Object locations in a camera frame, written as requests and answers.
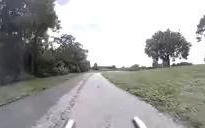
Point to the robot's own part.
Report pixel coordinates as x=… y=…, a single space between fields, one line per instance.
x=139 y=122
x=69 y=124

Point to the grey asphalt path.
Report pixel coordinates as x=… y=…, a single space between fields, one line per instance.
x=103 y=103

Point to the large round tree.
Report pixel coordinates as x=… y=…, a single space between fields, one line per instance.
x=166 y=45

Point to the grass verge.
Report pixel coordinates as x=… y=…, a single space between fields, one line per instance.
x=13 y=91

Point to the low distant tree line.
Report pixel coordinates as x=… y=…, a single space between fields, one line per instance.
x=135 y=67

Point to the sloping green grass field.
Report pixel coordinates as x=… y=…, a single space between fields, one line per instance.
x=170 y=86

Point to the dark wood of trees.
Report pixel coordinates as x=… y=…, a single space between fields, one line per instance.
x=16 y=43

